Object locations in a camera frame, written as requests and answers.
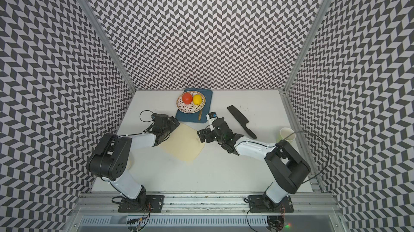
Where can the patterned ceramic plate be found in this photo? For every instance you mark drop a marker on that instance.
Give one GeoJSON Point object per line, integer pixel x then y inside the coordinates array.
{"type": "Point", "coordinates": [191, 108]}

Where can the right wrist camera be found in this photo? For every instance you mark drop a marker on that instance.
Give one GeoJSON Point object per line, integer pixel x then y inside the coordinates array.
{"type": "Point", "coordinates": [211, 117]}

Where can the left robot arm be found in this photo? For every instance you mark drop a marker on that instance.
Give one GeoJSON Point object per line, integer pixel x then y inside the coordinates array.
{"type": "Point", "coordinates": [109, 158]}

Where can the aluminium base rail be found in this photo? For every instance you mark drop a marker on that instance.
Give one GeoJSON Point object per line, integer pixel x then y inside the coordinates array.
{"type": "Point", "coordinates": [208, 203]}

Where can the teal rectangular tray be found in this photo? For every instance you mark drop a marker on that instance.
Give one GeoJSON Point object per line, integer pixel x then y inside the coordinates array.
{"type": "Point", "coordinates": [193, 118]}

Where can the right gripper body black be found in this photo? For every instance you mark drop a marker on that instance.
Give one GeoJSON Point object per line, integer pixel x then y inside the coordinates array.
{"type": "Point", "coordinates": [211, 136]}

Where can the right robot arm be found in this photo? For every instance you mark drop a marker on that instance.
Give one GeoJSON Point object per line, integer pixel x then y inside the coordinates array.
{"type": "Point", "coordinates": [287, 166]}

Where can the aluminium corner frame post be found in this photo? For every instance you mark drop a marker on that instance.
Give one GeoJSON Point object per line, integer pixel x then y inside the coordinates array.
{"type": "Point", "coordinates": [92, 18]}
{"type": "Point", "coordinates": [319, 17]}

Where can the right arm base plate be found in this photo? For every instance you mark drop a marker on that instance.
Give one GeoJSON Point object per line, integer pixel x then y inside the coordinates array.
{"type": "Point", "coordinates": [263, 204]}

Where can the black cleaver knife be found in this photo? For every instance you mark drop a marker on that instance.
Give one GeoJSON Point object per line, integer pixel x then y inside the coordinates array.
{"type": "Point", "coordinates": [242, 120]}

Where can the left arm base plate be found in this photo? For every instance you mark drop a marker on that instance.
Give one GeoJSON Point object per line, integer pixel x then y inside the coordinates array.
{"type": "Point", "coordinates": [150, 203]}

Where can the aluminium corner frame post left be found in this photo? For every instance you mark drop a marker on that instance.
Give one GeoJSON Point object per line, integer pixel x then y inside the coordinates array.
{"type": "Point", "coordinates": [92, 18]}

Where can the aluminium corner frame post right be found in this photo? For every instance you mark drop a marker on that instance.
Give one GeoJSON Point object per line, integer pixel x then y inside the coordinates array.
{"type": "Point", "coordinates": [319, 17]}

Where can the yellow lemon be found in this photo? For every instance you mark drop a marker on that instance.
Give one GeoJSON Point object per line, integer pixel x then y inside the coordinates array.
{"type": "Point", "coordinates": [197, 99]}

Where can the light green mug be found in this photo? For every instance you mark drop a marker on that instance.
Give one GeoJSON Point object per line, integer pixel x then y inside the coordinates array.
{"type": "Point", "coordinates": [287, 134]}

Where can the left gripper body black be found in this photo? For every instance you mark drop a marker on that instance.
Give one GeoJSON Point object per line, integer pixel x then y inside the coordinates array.
{"type": "Point", "coordinates": [171, 126]}

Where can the red tomato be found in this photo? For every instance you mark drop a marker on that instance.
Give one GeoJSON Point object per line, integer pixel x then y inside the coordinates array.
{"type": "Point", "coordinates": [187, 98]}

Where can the wooden chopstick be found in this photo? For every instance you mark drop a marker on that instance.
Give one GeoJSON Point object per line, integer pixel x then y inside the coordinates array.
{"type": "Point", "coordinates": [200, 115]}

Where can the cream cutting board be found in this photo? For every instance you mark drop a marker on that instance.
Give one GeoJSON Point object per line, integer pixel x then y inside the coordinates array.
{"type": "Point", "coordinates": [183, 144]}

